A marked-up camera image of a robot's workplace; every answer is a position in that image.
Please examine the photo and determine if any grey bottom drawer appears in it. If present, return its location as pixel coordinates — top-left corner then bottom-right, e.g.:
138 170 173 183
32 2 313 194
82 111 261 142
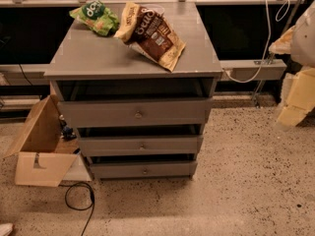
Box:
90 161 197 179

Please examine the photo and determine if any brown and cream chip bag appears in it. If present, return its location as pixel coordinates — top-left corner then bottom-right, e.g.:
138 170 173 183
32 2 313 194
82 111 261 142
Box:
114 2 186 72

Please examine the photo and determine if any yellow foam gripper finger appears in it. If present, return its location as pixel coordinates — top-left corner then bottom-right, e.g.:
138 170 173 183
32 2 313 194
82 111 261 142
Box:
276 67 315 128

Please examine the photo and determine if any slanted metal rod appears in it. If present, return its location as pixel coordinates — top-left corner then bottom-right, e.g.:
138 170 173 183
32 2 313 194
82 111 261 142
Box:
251 0 311 108

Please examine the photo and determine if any grey metal rail beam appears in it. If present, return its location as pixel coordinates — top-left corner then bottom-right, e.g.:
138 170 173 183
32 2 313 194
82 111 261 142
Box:
220 59 286 82

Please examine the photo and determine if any white object at floor corner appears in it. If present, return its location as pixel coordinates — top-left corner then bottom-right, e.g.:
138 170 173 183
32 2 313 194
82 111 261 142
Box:
0 223 14 236

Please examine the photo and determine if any white hanging cable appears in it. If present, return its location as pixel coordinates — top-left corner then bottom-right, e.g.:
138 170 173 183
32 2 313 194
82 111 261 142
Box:
223 0 291 85

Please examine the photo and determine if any small blue object in box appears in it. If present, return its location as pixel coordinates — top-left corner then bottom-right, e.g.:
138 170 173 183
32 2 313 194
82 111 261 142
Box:
59 115 77 141

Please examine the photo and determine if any open cardboard box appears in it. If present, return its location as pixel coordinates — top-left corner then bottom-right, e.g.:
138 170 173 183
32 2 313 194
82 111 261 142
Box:
5 96 79 187

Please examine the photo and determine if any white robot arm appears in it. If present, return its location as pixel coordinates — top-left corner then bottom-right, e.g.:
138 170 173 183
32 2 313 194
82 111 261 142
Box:
276 1 315 129

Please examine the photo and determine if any grey drawer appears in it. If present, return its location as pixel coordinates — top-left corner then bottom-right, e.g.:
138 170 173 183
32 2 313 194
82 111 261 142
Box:
90 161 197 179
79 136 203 156
58 98 211 128

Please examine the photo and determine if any black floor cable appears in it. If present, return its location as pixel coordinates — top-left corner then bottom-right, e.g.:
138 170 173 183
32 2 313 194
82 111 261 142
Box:
64 181 96 236

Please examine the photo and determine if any grey top drawer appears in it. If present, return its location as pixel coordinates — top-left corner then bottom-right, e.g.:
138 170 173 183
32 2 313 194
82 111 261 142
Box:
58 98 211 128

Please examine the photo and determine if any green snack bag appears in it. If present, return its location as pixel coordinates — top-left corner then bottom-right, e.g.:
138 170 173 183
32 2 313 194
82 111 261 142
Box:
69 1 119 36

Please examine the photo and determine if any grey drawer cabinet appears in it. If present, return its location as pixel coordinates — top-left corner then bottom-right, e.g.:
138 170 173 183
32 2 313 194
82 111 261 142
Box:
45 3 222 167

